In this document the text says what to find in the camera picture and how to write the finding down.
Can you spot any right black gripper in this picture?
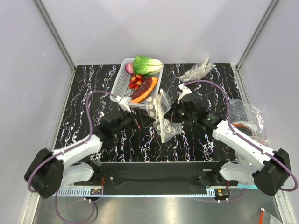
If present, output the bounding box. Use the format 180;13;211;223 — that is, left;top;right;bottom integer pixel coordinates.
164;99;196;123

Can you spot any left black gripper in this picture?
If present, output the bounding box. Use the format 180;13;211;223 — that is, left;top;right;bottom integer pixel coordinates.
113;107;155;135

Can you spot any zip bag with white slices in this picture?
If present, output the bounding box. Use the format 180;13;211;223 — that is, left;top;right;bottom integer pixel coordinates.
146;89;183;143

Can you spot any green lettuce head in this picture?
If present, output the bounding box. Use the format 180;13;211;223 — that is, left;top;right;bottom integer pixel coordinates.
133;56;163;75

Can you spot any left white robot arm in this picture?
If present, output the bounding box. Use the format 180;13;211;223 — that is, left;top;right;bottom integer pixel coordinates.
24;110;155;199

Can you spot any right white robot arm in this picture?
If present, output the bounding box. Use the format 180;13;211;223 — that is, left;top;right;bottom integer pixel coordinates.
164;100;291;196

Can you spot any back bag of slices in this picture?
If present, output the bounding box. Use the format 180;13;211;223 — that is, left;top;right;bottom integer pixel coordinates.
179;57;215;83

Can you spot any white perforated plastic basket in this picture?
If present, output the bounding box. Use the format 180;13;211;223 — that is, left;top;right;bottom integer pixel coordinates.
110;58;164;97

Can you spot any red cherry bunch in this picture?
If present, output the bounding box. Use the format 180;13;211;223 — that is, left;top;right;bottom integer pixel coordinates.
129;74;143;90

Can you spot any orange papaya slice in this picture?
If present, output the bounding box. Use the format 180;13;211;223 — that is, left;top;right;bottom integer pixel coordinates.
130;77;158;103

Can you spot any purple onion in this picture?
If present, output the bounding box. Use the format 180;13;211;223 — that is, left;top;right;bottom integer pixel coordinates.
125;63;134;75

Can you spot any crumpled clear bags pile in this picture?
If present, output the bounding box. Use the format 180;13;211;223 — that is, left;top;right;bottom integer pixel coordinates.
229;99;268;146

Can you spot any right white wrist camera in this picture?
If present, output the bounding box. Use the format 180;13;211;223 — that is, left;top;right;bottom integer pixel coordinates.
177;84;192;104

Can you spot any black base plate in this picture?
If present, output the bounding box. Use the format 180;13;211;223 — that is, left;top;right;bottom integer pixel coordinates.
75;161;224;186

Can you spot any right aluminium frame post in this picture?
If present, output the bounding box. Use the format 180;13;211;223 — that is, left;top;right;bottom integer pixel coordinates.
235;0;280;70

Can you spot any aluminium frame post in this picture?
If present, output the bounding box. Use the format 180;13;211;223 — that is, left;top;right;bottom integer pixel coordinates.
34;0;77;70
235;0;280;70

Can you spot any white slotted cable duct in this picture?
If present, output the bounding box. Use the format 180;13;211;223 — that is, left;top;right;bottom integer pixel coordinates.
57;187;216;198

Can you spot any orange cable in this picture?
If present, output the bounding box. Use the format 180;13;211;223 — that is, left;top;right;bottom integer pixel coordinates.
258;207;266;224

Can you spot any left aluminium frame post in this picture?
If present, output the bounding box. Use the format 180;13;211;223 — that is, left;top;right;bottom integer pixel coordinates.
34;0;77;70

